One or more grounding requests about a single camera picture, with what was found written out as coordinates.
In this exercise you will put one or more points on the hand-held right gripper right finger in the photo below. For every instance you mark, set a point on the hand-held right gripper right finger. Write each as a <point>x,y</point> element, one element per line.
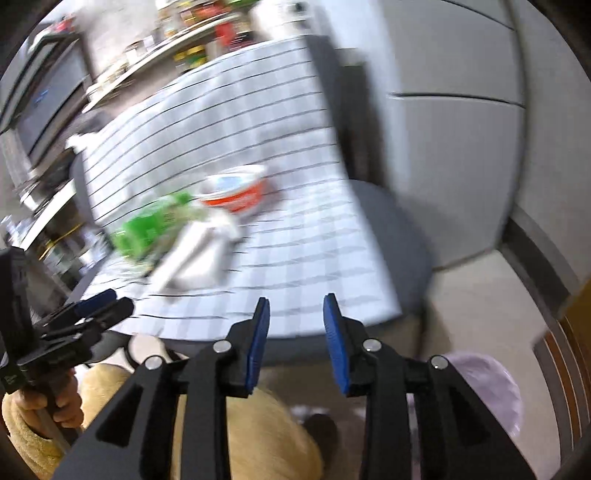
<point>334,344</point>

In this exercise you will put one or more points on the grey chair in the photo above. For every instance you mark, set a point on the grey chair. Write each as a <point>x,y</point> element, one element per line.
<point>397,230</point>

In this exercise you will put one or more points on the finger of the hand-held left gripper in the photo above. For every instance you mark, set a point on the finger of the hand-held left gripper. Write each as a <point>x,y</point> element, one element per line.
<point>99,318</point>
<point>94,300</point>

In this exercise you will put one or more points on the person's leg yellow trousers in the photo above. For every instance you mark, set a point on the person's leg yellow trousers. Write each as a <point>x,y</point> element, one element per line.
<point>268,438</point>

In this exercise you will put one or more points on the red white noodle bowl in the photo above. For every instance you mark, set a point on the red white noodle bowl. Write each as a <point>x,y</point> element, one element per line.
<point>238,191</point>

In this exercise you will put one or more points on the white storage rack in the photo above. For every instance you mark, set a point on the white storage rack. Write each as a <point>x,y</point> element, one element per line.
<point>46,217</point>

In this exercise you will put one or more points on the person's left hand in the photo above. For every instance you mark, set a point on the person's left hand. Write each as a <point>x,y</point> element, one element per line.
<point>62,406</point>

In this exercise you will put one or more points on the cluttered wall shelf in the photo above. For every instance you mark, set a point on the cluttered wall shelf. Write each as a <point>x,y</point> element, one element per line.
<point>152,55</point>

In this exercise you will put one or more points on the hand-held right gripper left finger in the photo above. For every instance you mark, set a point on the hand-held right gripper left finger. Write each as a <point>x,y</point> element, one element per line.
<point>258,344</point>

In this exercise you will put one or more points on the wooden door frame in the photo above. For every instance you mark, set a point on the wooden door frame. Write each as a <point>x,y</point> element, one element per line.
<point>568,369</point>

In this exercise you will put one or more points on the lilac slipper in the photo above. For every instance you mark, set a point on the lilac slipper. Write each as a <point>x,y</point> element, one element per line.
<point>485,383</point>

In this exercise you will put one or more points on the green snack packet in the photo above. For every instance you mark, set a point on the green snack packet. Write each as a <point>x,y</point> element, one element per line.
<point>145,228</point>

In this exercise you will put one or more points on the white black checked cloth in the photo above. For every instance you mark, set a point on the white black checked cloth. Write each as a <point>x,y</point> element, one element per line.
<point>221,134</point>

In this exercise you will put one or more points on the dark screen appliance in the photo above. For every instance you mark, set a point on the dark screen appliance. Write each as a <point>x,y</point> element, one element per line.
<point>46,101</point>

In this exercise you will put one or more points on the dark slipper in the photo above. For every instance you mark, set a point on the dark slipper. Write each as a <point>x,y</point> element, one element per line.
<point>321,431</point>

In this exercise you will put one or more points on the white wrapper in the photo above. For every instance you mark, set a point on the white wrapper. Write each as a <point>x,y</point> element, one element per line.
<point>198,258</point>

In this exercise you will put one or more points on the person's left forearm yellow sleeve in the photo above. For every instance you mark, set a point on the person's left forearm yellow sleeve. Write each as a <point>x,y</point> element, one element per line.
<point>27,443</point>

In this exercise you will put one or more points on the white cabinet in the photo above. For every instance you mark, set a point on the white cabinet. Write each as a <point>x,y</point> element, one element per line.
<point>443,138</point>

